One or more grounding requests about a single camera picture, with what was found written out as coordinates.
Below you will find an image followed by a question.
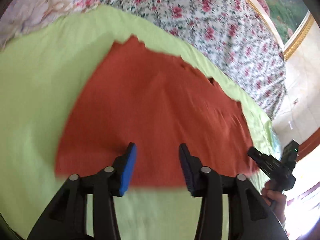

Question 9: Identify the floral rose quilt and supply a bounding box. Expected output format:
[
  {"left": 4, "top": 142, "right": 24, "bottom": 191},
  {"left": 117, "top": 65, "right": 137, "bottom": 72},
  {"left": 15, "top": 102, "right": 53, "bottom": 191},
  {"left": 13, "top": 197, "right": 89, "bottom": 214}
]
[{"left": 86, "top": 0, "right": 286, "bottom": 119}]

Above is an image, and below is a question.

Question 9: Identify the orange knit sweater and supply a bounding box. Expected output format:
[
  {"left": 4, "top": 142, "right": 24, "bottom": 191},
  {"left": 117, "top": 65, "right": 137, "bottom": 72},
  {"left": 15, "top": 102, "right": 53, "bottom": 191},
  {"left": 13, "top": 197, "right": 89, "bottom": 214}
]
[{"left": 55, "top": 36, "right": 258, "bottom": 187}]

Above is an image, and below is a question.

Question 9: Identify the person's right hand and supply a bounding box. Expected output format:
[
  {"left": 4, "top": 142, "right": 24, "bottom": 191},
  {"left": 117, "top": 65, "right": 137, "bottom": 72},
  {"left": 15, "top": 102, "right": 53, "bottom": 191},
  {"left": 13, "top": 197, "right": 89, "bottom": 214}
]
[{"left": 261, "top": 180, "right": 287, "bottom": 225}]

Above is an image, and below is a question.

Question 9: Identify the gold framed floral painting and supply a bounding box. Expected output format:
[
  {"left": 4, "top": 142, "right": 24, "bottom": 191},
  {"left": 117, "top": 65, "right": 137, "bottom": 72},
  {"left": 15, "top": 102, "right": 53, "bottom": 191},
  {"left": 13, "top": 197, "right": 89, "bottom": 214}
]
[{"left": 245, "top": 0, "right": 315, "bottom": 61}]

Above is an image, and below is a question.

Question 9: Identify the pastel floral pillow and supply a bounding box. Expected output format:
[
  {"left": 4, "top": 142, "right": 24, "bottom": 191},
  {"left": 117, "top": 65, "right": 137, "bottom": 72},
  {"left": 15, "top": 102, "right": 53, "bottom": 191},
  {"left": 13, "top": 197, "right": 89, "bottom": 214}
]
[{"left": 1, "top": 0, "right": 104, "bottom": 48}]

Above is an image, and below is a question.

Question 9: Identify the light green bed sheet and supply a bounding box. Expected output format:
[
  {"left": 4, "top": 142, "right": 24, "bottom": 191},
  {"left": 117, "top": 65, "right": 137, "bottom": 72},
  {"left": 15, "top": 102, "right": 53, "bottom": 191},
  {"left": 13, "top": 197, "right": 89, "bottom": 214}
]
[{"left": 1, "top": 5, "right": 273, "bottom": 238}]

